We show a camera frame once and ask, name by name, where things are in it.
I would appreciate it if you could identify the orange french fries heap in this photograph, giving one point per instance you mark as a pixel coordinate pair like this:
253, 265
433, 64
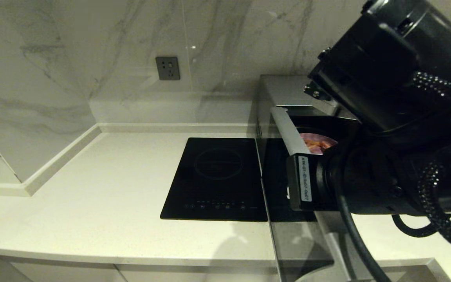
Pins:
319, 145

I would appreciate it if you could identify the black induction cooktop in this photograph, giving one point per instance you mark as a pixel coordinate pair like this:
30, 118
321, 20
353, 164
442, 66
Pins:
213, 176

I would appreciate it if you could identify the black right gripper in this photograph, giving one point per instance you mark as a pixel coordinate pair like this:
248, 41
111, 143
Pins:
303, 184

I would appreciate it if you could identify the white counter cabinet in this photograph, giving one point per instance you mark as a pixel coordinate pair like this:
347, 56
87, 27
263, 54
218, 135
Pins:
131, 272

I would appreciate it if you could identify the grey single wall socket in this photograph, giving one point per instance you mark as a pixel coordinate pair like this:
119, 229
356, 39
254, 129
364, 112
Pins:
167, 68

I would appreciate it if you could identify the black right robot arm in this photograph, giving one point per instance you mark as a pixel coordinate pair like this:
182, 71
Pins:
390, 78

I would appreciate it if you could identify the purple round plate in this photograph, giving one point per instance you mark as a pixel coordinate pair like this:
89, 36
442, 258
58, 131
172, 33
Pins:
305, 139

